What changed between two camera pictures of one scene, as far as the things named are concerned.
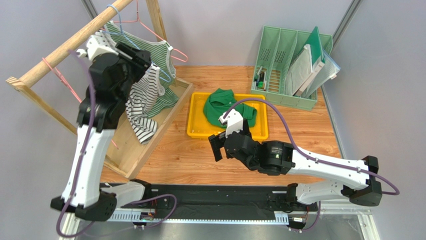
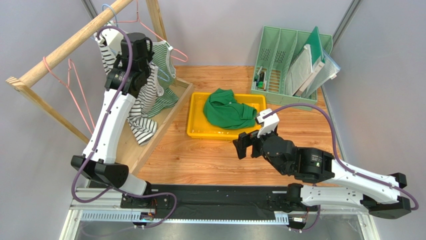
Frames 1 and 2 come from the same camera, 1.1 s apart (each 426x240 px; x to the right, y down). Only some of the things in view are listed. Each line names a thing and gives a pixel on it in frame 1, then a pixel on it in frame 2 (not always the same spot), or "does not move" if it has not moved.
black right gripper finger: [217, 142] → [244, 140]
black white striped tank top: [138, 107] does not move
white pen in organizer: [258, 78] does not move
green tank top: [218, 101] does not move
